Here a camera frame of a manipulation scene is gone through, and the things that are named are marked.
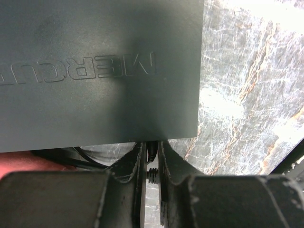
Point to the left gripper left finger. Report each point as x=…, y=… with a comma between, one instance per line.
x=113, y=198

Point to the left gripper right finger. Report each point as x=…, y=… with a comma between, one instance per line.
x=191, y=199

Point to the black network switch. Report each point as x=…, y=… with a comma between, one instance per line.
x=91, y=72

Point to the red cloth garment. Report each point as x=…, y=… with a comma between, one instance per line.
x=26, y=161

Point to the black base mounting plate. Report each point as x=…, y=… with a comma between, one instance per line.
x=286, y=164

